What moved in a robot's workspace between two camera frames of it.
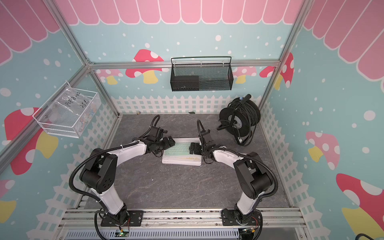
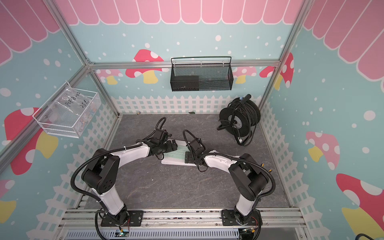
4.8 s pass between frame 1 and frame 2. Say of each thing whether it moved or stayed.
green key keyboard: stayed
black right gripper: moved
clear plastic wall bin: stayed
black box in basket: stayed
